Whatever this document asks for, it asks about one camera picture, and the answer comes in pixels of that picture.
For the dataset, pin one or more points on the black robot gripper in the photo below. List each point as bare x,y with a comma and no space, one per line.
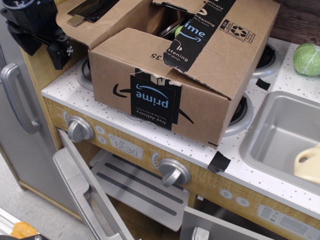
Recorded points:
32,23

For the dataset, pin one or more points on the brown Amazon Prime cardboard box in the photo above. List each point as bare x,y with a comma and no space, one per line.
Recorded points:
191,84

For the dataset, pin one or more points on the left silver stove knob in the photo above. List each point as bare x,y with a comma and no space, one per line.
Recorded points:
79,129

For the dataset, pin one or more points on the silver stove knob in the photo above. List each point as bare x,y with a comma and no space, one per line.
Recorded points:
173,172
79,129

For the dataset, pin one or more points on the grey fridge door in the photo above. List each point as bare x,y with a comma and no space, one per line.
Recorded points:
30,156

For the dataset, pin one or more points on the metal pot lid in box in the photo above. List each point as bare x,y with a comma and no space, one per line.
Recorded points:
169,32

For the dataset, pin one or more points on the green ball inside box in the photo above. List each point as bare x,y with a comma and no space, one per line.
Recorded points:
177,31

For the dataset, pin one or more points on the right silver stove knob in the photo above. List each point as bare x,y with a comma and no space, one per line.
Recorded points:
173,172

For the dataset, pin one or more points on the grey open oven door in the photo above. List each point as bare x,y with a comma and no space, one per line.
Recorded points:
90,199

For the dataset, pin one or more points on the orange object bottom left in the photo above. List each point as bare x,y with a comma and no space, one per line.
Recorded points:
23,230

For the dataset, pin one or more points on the white oven rack shelf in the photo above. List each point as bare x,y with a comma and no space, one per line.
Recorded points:
140,189

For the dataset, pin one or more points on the front right stove burner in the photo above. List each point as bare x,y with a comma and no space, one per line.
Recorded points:
241,118

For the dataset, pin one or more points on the black tape piece front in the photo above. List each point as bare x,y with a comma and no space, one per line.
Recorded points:
219,163

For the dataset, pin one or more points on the black tape piece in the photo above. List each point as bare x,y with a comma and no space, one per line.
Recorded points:
262,84
219,163

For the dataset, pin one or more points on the black tape piece rear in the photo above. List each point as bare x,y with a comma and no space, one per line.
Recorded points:
262,84

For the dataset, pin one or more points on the rear right stove burner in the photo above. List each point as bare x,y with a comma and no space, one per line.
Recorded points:
268,64

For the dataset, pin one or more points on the grey dishwasher door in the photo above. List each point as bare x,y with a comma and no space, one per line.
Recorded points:
197,225

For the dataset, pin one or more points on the grey toy sink basin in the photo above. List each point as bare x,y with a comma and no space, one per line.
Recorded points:
284,126

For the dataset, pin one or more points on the green toy cabbage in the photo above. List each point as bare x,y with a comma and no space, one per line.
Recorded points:
306,59

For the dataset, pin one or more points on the cream toy teapot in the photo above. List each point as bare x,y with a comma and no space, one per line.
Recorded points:
307,164

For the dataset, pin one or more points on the grey fridge door handle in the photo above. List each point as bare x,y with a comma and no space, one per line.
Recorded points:
8,76

